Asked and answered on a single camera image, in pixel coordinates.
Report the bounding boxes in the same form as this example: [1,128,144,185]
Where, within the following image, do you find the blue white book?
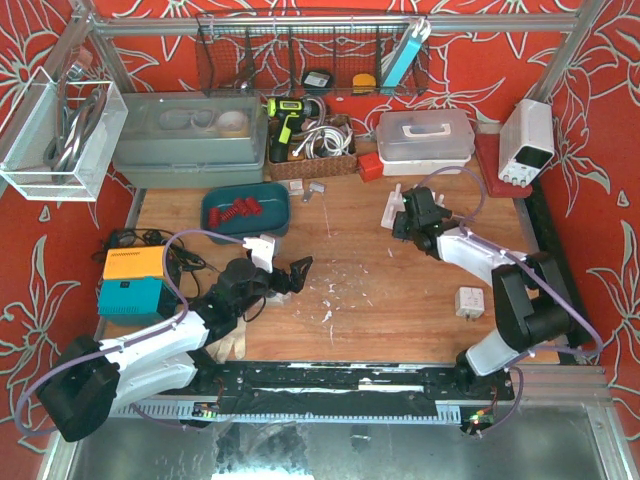
[380,17,432,95]

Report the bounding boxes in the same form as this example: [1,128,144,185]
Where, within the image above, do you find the clear acrylic hanging bin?
[1,67,128,202]

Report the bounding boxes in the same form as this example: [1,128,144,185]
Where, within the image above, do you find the small clear parts bag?
[286,179,304,196]

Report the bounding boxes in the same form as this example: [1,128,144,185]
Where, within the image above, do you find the grey plastic storage box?
[113,92,268,189]

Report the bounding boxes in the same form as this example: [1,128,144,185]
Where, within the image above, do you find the small red box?
[357,152,384,183]

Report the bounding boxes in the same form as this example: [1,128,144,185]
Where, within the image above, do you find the red mat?
[475,133,533,199]

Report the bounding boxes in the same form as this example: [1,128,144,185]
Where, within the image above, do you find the yellow tape measure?
[352,73,377,96]

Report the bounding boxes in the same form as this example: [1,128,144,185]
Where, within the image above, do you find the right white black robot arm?
[391,187,578,394]

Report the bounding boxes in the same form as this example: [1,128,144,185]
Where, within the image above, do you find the white wall plug adapter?
[454,286,485,320]

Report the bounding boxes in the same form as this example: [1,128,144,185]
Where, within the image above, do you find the purple cable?
[13,228,251,436]
[419,165,604,436]

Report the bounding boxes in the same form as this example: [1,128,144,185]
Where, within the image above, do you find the yellow black cordless drill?
[267,97,320,164]

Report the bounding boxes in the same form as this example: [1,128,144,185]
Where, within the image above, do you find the white coiled cables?
[292,124,354,160]

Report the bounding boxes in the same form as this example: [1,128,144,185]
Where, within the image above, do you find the white work glove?
[205,320,247,364]

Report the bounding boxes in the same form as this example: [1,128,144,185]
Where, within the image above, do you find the orange teal power box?
[98,245,178,327]

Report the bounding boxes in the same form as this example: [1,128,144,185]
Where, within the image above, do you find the white bench power supply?
[498,99,554,188]

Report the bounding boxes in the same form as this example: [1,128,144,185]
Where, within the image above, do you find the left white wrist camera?
[243,234,277,273]

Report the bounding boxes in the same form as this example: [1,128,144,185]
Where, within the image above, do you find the woven brown basket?
[265,139,357,181]

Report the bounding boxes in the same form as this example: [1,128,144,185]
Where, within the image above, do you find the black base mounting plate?
[166,361,515,417]

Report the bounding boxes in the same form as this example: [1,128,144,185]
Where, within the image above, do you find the black tangled wires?
[90,227,221,281]

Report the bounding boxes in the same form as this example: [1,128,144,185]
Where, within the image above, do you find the white peg fixture board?
[380,183,452,230]

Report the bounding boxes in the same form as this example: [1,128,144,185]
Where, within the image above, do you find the grey coiled cable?
[43,79,109,184]

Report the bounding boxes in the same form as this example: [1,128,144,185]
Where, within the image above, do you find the white lidded toolbox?
[376,109,475,176]

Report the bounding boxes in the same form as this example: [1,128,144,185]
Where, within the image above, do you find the white timer switch box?
[266,293,292,307]

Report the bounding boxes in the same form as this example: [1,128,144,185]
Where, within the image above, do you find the teal plastic tray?
[200,183,291,240]

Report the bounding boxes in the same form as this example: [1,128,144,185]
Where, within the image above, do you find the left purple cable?
[13,228,251,436]

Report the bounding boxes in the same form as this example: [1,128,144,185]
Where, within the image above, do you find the black wire shelf basket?
[195,7,429,96]

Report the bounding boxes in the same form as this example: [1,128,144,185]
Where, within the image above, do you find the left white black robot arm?
[35,256,313,442]

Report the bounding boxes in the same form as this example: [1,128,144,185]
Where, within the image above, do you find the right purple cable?
[419,165,604,436]

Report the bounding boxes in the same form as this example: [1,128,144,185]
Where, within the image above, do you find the small metal bracket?
[302,181,326,203]

